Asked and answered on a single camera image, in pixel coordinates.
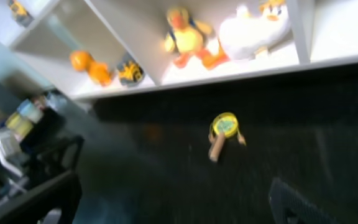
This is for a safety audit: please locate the grey and yellow toy truck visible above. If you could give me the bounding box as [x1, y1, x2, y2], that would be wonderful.
[116, 52, 146, 88]

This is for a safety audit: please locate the yellow rattle drum toy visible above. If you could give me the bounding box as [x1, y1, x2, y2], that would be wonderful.
[208, 111, 247, 164]

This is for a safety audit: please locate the white plush duck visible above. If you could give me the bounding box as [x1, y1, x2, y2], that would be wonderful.
[201, 0, 292, 71]

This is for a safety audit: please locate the yellow rubber duck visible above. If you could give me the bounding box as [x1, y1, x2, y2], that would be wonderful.
[69, 50, 114, 88]

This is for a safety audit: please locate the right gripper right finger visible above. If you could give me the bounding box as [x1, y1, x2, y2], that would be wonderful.
[267, 177, 338, 224]

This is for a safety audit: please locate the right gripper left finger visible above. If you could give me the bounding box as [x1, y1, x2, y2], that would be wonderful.
[0, 169, 83, 224]

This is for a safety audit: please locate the yellow plush duck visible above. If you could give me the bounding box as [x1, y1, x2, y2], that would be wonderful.
[163, 6, 214, 70]

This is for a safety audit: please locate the white shelf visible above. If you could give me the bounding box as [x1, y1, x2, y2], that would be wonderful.
[0, 0, 358, 101]

